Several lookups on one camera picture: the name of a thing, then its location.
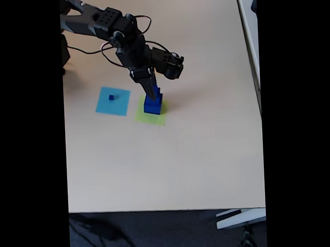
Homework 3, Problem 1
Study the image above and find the large blue cube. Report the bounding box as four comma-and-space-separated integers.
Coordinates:
143, 99, 165, 116

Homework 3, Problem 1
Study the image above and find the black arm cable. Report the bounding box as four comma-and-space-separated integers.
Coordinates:
99, 14, 154, 69

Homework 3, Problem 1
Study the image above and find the light blue paper square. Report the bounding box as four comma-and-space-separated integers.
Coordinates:
94, 85, 133, 118

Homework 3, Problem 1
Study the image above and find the medium blue cube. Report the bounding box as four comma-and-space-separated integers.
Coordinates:
143, 92, 164, 108

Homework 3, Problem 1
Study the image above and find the black floor cable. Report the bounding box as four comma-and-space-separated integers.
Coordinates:
69, 212, 138, 247

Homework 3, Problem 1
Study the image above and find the green paper square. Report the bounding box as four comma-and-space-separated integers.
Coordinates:
132, 95, 171, 128

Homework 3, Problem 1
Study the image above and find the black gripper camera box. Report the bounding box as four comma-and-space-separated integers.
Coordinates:
149, 45, 186, 81

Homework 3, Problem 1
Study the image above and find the white table foot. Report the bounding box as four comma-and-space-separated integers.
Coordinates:
215, 207, 267, 231

